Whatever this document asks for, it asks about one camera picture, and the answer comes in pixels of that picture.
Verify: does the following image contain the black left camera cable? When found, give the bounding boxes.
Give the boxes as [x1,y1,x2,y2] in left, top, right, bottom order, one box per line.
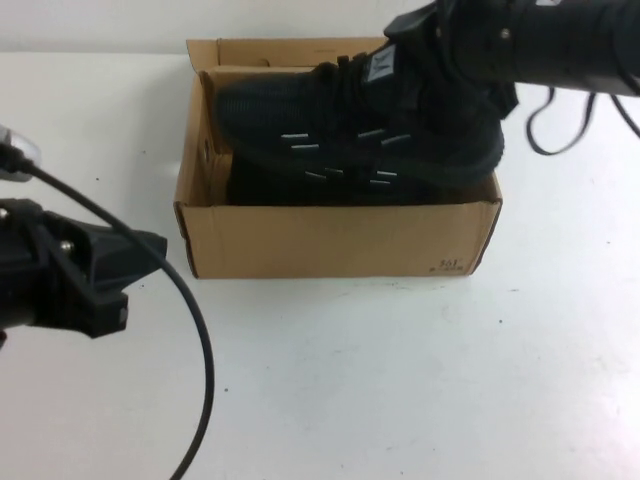
[7,147,217,480]

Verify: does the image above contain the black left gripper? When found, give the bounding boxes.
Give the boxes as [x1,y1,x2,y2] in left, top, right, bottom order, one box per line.
[0,197,169,341]

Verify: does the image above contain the black right camera cable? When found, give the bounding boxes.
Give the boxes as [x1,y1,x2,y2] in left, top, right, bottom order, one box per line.
[524,82,640,156]

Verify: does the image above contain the brown cardboard shoe box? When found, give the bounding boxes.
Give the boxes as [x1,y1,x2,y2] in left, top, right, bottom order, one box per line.
[173,37,503,280]

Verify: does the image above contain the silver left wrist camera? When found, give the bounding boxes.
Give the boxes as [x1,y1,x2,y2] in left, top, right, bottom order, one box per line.
[0,127,44,181]

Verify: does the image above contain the black camera cable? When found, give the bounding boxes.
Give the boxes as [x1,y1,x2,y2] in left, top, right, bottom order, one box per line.
[524,82,640,156]
[7,147,217,480]

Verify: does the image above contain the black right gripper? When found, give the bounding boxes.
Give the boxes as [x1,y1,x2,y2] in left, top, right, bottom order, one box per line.
[384,0,521,121]

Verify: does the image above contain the black knit sneaker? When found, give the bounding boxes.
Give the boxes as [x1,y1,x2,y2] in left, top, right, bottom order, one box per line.
[212,42,506,186]
[225,152,454,205]

